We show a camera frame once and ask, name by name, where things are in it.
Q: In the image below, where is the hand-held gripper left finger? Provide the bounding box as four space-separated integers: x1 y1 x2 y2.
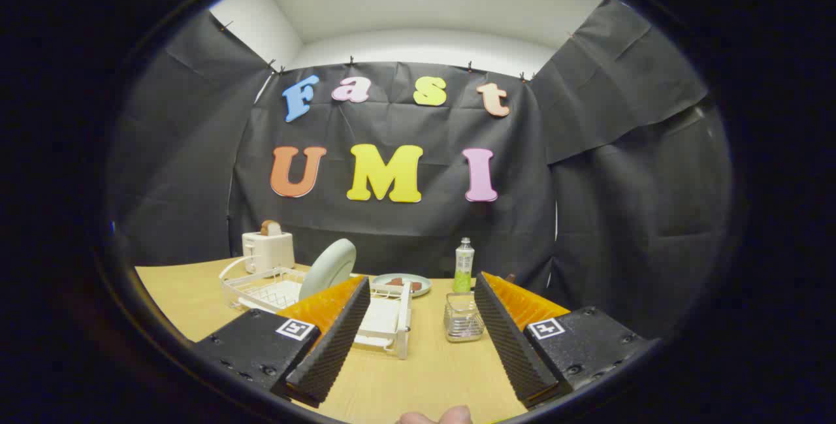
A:
191 275 372 409

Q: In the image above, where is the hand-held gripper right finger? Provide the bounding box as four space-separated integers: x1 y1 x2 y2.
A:
474 272 660 410

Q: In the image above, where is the clear wire basket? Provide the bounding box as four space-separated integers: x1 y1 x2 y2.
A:
444 292 485 344

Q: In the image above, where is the white wire dish rack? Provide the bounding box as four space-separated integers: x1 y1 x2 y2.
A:
219 255 413 361

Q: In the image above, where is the pale green plate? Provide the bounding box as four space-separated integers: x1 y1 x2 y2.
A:
299 238 357 302

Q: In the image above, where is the pale green serving dish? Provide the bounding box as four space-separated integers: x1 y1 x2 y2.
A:
371 273 432 298

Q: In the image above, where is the white drip tray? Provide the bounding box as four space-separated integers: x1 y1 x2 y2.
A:
251 280 400 346

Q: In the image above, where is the green tea bottle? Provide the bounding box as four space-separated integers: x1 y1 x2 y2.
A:
453 237 475 293

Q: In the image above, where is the white toaster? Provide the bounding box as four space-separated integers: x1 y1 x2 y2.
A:
242 231 296 276

